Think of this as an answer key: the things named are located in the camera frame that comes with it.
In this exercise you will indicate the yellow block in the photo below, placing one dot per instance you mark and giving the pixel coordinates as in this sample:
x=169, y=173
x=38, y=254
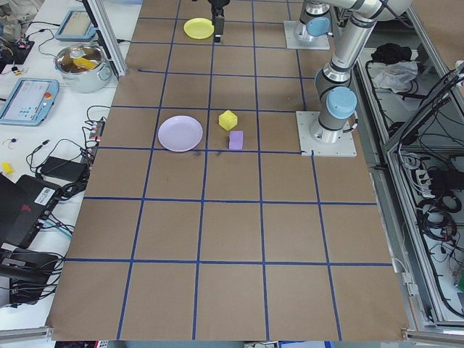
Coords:
x=227, y=120

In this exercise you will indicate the purple block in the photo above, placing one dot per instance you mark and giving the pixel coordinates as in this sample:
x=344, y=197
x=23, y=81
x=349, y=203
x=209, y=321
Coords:
x=236, y=140

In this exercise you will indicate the yellow plate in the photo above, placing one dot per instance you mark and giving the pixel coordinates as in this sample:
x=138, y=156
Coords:
x=198, y=28

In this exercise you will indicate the purple plate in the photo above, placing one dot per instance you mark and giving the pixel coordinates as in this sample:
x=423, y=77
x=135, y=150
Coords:
x=180, y=133

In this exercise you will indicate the glass pot lid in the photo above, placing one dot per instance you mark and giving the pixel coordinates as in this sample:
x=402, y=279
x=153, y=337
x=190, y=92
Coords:
x=78, y=54

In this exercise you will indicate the silver cooking pot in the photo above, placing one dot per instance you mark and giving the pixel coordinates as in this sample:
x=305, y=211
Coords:
x=85, y=81

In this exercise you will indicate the blue-grey teach pendant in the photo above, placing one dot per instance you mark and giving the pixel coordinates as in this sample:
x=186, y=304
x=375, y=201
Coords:
x=74, y=25

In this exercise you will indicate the black power strip red switches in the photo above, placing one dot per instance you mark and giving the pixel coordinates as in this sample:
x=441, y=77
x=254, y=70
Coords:
x=95, y=136

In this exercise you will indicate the black cloth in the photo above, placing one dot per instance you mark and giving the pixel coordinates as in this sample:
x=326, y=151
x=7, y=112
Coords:
x=391, y=52

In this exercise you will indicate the white cloth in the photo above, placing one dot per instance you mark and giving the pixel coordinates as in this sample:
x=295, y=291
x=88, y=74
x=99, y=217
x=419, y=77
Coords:
x=393, y=78

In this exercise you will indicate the small black circuit board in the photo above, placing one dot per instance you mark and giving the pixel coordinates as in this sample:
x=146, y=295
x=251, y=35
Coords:
x=23, y=44

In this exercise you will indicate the teach pendant with red button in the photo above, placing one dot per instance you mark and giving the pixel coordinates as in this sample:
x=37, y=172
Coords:
x=27, y=101

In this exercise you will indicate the black power adapter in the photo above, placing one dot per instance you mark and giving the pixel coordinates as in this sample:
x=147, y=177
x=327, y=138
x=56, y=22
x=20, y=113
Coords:
x=63, y=168

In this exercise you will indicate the white power strip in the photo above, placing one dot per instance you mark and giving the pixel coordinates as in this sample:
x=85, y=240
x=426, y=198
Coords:
x=421, y=178

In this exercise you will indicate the small yellow object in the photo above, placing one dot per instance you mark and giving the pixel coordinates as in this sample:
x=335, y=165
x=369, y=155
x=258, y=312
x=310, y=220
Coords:
x=7, y=167

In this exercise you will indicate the black computer box with label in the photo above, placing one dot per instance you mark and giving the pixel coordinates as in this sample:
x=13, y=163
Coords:
x=21, y=206

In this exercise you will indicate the black docking device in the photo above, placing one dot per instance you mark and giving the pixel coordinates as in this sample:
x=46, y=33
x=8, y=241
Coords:
x=25, y=272

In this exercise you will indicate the white square base plate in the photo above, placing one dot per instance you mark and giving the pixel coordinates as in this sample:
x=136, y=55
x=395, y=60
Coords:
x=290, y=36
x=344, y=146

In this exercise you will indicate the aluminium profile post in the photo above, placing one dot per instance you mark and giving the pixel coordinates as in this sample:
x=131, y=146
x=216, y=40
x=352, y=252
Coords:
x=108, y=40

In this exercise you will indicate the V-shaped metal bar frame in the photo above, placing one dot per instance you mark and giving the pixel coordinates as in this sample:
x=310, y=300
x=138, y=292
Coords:
x=398, y=174

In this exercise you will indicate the aluminium rail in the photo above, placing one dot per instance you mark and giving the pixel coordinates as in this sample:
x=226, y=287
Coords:
x=25, y=333
x=435, y=334

